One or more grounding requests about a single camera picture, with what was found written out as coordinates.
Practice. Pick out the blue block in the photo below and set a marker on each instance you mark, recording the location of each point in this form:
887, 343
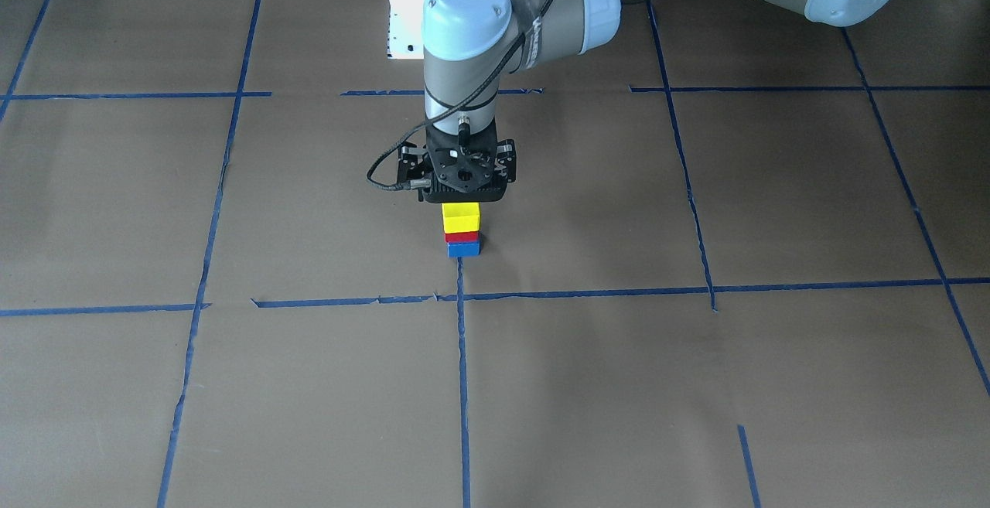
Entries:
463, 248

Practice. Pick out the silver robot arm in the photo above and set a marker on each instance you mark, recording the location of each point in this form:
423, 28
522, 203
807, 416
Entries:
467, 45

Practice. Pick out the yellow block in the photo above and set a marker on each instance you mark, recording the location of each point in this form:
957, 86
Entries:
460, 217

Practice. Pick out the red block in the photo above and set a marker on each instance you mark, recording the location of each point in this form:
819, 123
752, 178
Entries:
462, 237

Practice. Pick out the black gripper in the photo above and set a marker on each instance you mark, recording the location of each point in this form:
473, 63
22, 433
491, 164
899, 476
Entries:
410, 167

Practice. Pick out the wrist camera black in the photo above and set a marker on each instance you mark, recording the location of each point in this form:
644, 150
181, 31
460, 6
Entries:
463, 177

